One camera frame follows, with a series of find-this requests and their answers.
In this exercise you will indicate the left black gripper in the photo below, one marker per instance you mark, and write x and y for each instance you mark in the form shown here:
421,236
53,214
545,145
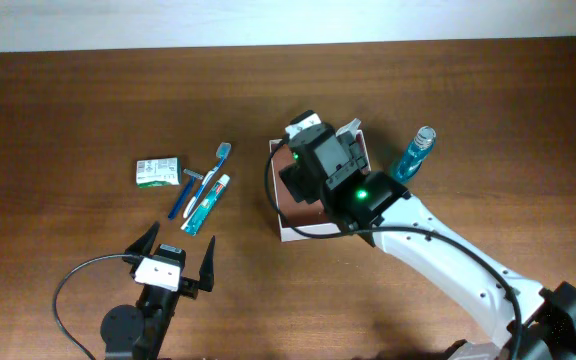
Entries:
189,287

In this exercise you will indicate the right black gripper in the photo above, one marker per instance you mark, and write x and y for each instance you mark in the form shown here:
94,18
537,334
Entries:
300,179

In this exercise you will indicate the teal toothpaste tube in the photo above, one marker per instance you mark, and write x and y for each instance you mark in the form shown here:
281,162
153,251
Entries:
193,224

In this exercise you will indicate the purple hand soap pump bottle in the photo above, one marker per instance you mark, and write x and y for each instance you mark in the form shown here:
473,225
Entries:
347,134

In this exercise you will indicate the blue mouthwash bottle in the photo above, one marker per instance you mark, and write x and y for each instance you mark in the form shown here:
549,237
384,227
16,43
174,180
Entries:
414,155

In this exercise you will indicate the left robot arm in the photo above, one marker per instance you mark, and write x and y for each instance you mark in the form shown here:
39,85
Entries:
137,332

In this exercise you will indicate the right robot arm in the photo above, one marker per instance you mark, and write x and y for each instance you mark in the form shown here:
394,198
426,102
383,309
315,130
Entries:
522,319

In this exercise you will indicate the white open cardboard box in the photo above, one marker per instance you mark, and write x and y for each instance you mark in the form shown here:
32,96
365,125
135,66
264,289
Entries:
308,218

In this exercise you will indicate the blue disposable razor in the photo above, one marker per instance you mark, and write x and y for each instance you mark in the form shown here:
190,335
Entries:
193,177

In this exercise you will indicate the green white soap box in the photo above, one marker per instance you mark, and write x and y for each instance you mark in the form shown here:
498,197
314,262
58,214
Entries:
158,172

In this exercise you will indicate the blue white toothbrush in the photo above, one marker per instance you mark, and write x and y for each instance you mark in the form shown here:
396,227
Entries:
222,154

